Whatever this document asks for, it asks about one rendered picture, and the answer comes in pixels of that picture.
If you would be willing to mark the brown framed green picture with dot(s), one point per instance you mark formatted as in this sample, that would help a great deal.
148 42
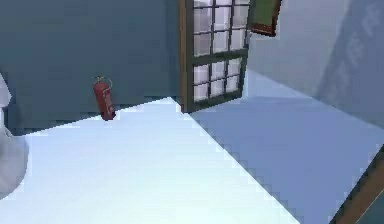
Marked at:
265 13

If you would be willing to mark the brown wooden door frame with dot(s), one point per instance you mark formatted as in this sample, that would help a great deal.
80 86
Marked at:
361 196

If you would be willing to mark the red fire extinguisher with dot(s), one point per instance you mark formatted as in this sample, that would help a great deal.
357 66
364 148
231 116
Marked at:
104 98

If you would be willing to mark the brown framed glass pane door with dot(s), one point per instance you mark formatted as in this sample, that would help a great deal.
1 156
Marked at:
213 50

